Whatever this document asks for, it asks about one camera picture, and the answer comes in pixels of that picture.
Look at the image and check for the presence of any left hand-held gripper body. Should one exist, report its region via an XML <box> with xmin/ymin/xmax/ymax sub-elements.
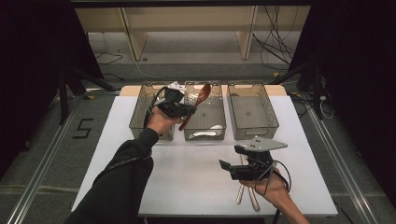
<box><xmin>153</xmin><ymin>80</ymin><xmax>189</xmax><ymax>119</ymax></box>

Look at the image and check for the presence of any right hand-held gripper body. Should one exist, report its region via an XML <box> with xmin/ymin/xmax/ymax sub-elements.
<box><xmin>229</xmin><ymin>135</ymin><xmax>289</xmax><ymax>183</ymax></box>

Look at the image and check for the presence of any brown spoon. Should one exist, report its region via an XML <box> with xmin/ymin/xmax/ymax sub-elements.
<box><xmin>178</xmin><ymin>83</ymin><xmax>212</xmax><ymax>132</ymax></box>

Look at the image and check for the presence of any white ceramic spoon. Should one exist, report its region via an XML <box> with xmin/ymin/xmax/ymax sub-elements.
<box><xmin>187</xmin><ymin>124</ymin><xmax>225</xmax><ymax>140</ymax></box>

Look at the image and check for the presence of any smoky clear plastic bin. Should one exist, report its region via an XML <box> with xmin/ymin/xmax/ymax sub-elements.
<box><xmin>128</xmin><ymin>81</ymin><xmax>179</xmax><ymax>142</ymax></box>
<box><xmin>182</xmin><ymin>80</ymin><xmax>228</xmax><ymax>142</ymax></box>
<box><xmin>226</xmin><ymin>81</ymin><xmax>280</xmax><ymax>141</ymax></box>

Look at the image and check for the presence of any person's left hand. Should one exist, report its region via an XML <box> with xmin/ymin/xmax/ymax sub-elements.
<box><xmin>146</xmin><ymin>105</ymin><xmax>184</xmax><ymax>136</ymax></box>

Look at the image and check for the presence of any person's right hand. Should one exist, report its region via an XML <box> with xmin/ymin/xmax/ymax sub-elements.
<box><xmin>239</xmin><ymin>170</ymin><xmax>292</xmax><ymax>209</ymax></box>

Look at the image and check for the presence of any black metal stand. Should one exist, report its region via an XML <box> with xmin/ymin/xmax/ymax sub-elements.
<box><xmin>270</xmin><ymin>62</ymin><xmax>325</xmax><ymax>120</ymax></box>
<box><xmin>57</xmin><ymin>64</ymin><xmax>116</xmax><ymax>125</ymax></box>

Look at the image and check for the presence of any light wooden desk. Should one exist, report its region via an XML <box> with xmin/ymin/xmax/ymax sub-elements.
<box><xmin>74</xmin><ymin>5</ymin><xmax>312</xmax><ymax>62</ymax></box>

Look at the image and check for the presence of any black curtain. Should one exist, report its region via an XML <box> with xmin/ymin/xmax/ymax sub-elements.
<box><xmin>289</xmin><ymin>0</ymin><xmax>396</xmax><ymax>203</ymax></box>
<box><xmin>0</xmin><ymin>0</ymin><xmax>104</xmax><ymax>175</ymax></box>

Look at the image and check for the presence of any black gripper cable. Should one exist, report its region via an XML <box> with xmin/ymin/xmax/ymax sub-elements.
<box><xmin>253</xmin><ymin>160</ymin><xmax>292</xmax><ymax>195</ymax></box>
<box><xmin>143</xmin><ymin>87</ymin><xmax>169</xmax><ymax>129</ymax></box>

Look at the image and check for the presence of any white floor cable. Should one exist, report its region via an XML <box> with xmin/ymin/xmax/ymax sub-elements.
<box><xmin>120</xmin><ymin>49</ymin><xmax>163</xmax><ymax>80</ymax></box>

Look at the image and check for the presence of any white plug cable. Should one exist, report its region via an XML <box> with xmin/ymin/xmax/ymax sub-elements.
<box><xmin>318</xmin><ymin>94</ymin><xmax>335</xmax><ymax>119</ymax></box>

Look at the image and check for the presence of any black floor cable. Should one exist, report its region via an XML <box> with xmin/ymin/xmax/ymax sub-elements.
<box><xmin>93</xmin><ymin>51</ymin><xmax>124</xmax><ymax>65</ymax></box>

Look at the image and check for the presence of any aluminium floor rail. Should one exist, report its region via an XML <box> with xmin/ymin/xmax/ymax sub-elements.
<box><xmin>6</xmin><ymin>88</ymin><xmax>120</xmax><ymax>224</ymax></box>
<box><xmin>306</xmin><ymin>106</ymin><xmax>379</xmax><ymax>224</ymax></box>

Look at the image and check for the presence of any black cable bundle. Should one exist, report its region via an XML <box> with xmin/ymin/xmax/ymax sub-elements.
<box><xmin>251</xmin><ymin>5</ymin><xmax>300</xmax><ymax>71</ymax></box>

